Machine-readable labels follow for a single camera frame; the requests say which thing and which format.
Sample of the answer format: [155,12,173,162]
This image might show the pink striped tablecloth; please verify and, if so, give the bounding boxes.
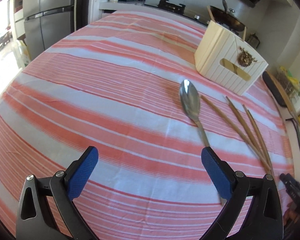
[0,10,294,240]

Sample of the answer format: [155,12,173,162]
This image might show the white printed sack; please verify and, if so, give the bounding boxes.
[17,39,31,67]

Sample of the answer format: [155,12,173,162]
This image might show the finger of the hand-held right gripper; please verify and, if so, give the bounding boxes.
[279,173,300,198]

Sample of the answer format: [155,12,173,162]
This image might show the white ribbed utensil holder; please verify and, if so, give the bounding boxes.
[194,20,269,96]

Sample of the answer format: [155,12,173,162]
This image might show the black gas cooktop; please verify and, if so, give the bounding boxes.
[144,0,210,27]

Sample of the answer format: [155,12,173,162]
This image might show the wire basket with yellow bag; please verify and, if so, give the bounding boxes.
[279,66,300,98]

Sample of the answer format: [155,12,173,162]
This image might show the metal spoon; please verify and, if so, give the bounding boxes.
[179,79,225,205]

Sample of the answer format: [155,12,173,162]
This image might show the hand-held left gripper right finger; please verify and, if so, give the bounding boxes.
[201,147,283,240]

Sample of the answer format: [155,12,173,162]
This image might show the dark wok with glass lid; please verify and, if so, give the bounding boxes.
[209,0,247,33]

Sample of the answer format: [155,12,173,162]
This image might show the grey refrigerator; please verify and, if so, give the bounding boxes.
[22,0,77,53]

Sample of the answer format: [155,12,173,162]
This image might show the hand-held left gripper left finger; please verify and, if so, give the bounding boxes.
[16,146,99,240]

